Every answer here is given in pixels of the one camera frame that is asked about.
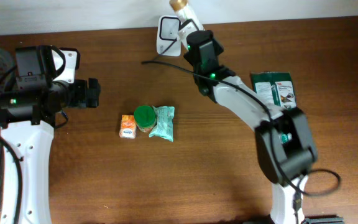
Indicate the green-lid jar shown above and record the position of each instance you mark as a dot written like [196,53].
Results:
[145,118]

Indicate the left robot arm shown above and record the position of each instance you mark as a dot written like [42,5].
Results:
[45,85]

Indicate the mint green plastic packet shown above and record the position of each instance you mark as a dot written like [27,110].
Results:
[164,122]

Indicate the green 3M gloves package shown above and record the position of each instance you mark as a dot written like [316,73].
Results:
[275,88]

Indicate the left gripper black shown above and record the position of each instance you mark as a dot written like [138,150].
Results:
[96,88]

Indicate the white barcode scanner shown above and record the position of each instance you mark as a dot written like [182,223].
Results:
[167,42]

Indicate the white tube tan cap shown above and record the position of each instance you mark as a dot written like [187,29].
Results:
[184,11]

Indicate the orange tissue packet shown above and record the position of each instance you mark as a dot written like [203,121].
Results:
[128,127]

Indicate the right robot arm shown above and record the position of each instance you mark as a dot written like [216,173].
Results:
[286,150]

